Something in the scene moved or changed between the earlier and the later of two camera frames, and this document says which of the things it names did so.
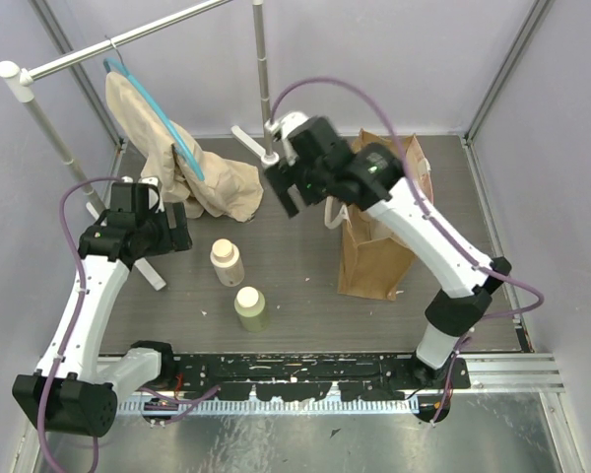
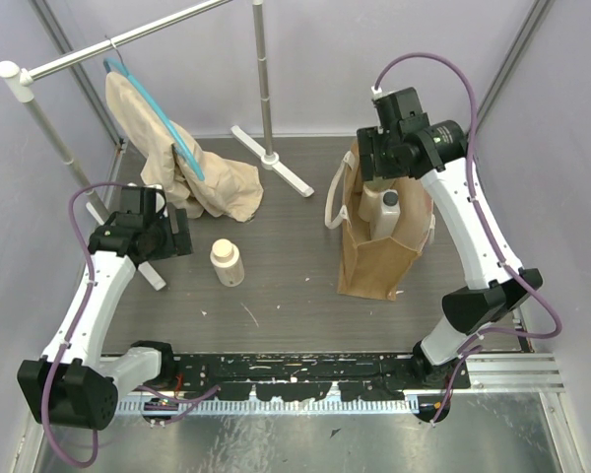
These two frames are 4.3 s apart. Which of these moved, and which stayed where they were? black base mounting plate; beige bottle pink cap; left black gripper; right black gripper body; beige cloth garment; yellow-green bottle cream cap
Moved: yellow-green bottle cream cap; right black gripper body
Stayed: beige bottle pink cap; black base mounting plate; beige cloth garment; left black gripper
